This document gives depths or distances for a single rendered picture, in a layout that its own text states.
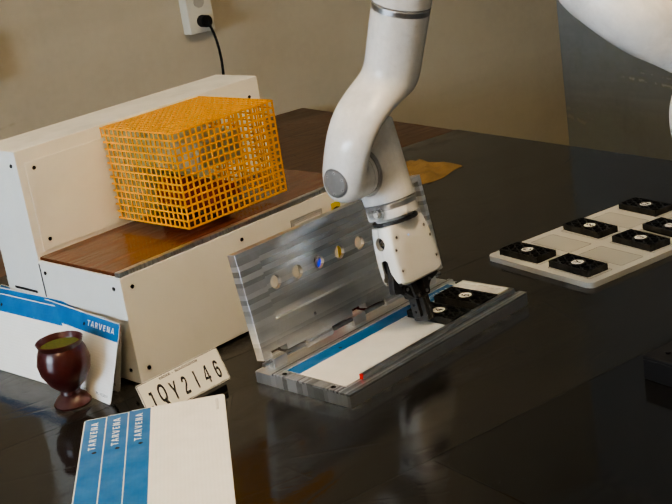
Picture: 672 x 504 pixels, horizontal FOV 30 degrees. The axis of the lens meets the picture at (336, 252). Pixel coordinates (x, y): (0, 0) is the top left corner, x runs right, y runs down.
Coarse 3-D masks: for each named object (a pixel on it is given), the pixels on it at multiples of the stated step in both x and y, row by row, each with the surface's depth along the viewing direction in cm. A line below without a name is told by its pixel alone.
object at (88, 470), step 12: (96, 420) 167; (84, 432) 164; (96, 432) 163; (84, 444) 160; (96, 444) 160; (84, 456) 157; (96, 456) 157; (84, 468) 154; (96, 468) 153; (84, 480) 151; (96, 480) 150; (84, 492) 148; (96, 492) 147
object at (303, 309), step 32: (416, 192) 220; (320, 224) 205; (352, 224) 209; (256, 256) 194; (288, 256) 200; (320, 256) 205; (352, 256) 209; (256, 288) 193; (288, 288) 199; (320, 288) 204; (352, 288) 207; (384, 288) 213; (256, 320) 193; (288, 320) 198; (320, 320) 202; (256, 352) 195
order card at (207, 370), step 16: (208, 352) 196; (176, 368) 192; (192, 368) 194; (208, 368) 195; (224, 368) 197; (144, 384) 188; (160, 384) 189; (176, 384) 191; (192, 384) 193; (208, 384) 194; (144, 400) 187; (160, 400) 189; (176, 400) 190
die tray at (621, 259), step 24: (600, 216) 248; (624, 216) 245; (648, 216) 243; (528, 240) 240; (552, 240) 238; (576, 240) 236; (600, 240) 234; (504, 264) 232; (528, 264) 227; (624, 264) 220; (648, 264) 221
